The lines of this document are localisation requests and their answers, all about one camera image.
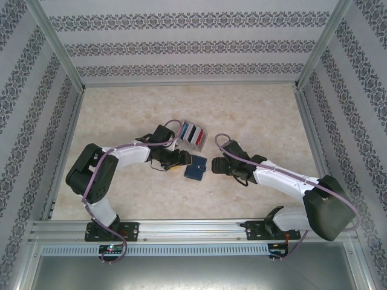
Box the dark blue card holder wallet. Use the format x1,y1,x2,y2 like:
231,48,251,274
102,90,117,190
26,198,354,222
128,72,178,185
183,155,208,182

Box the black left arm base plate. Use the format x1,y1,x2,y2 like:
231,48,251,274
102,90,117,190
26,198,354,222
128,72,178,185
84,222,140,242

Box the aluminium mounting rail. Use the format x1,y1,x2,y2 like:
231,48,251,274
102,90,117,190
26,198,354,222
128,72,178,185
28,219,354,242

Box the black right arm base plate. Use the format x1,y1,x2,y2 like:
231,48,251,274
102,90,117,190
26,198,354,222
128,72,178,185
245,220,302,242

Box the aluminium frame crossbar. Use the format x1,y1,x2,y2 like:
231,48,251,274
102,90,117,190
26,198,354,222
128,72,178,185
83,80,300,88

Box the slotted grey cable duct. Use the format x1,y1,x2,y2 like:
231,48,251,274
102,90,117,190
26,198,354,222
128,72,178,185
40,243,270,257

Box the aluminium frame side rail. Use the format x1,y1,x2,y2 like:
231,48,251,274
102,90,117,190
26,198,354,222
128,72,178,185
42,90,85,221
294,89,336,217

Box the grey sheet metal tray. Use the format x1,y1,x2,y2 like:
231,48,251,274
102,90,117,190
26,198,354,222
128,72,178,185
30,255,363,290

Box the aluminium frame post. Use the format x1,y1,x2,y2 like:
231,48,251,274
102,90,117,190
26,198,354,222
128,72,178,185
294,0,353,90
25,0,87,91

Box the clear acrylic card stand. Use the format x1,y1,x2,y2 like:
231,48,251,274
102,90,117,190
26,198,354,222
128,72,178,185
174,120,209,153

